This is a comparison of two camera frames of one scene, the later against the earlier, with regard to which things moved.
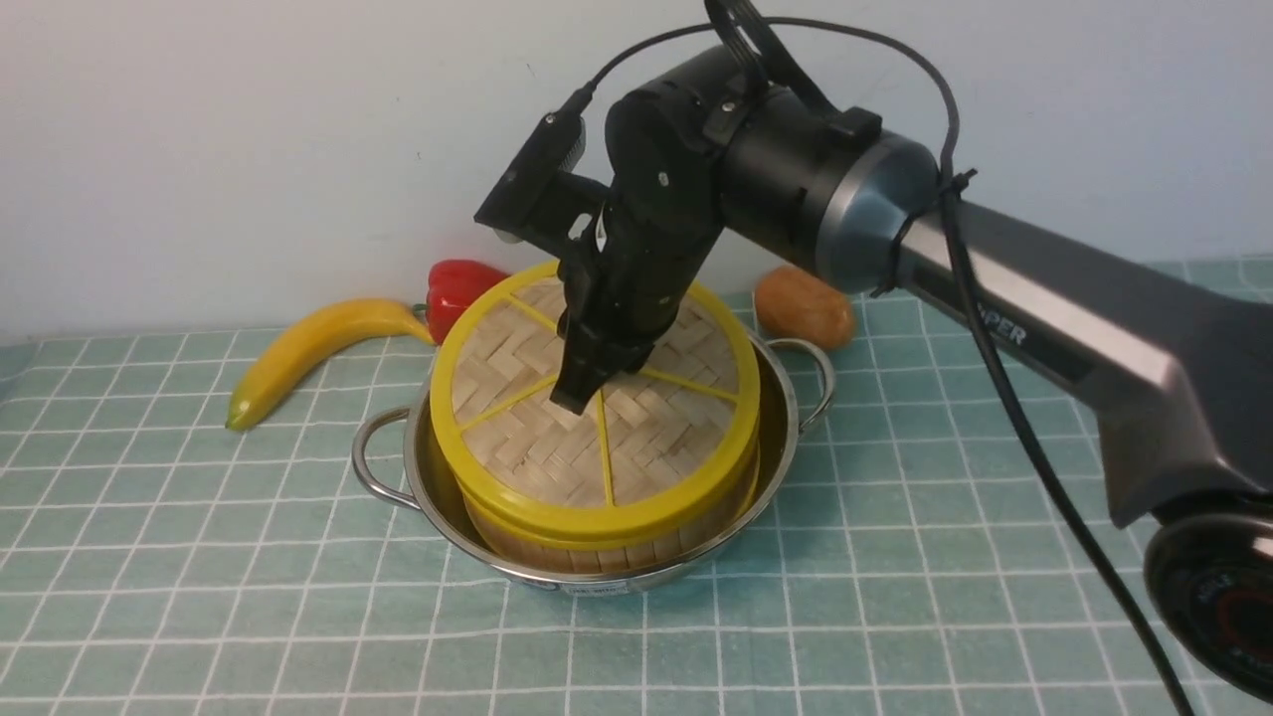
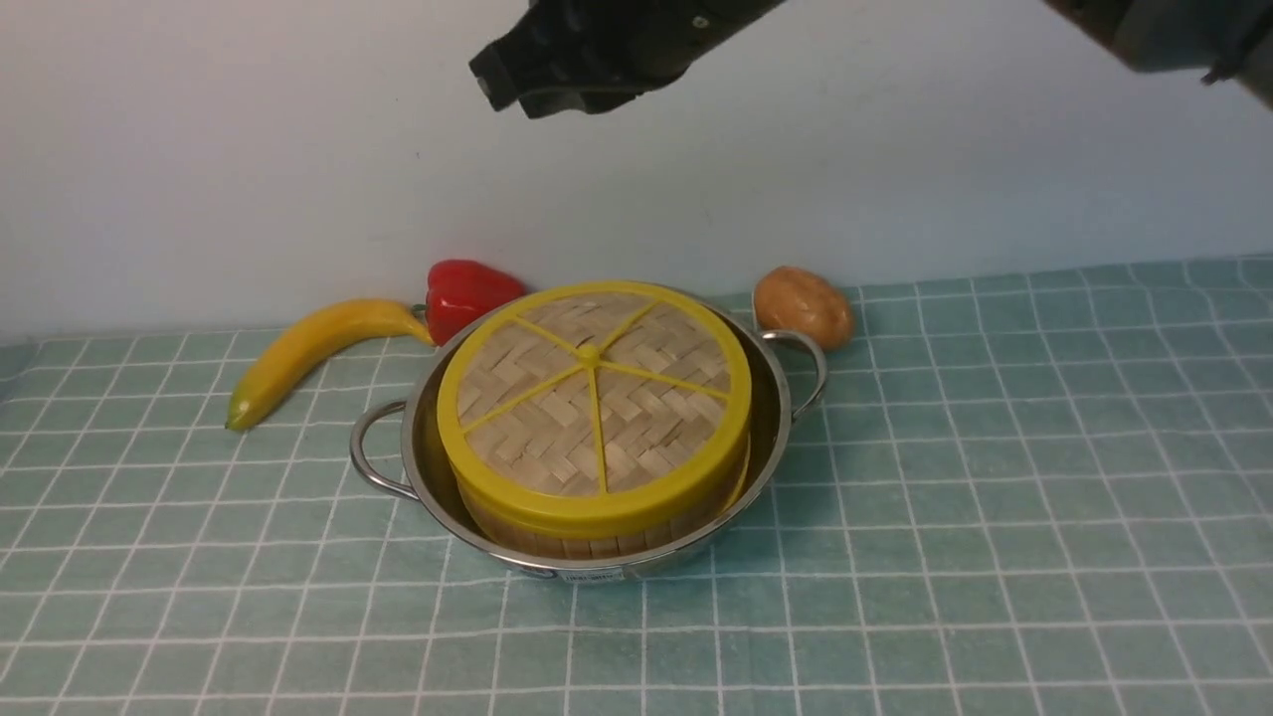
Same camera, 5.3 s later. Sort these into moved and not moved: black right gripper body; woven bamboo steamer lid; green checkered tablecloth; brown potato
Moved: black right gripper body
Not moved: green checkered tablecloth; woven bamboo steamer lid; brown potato
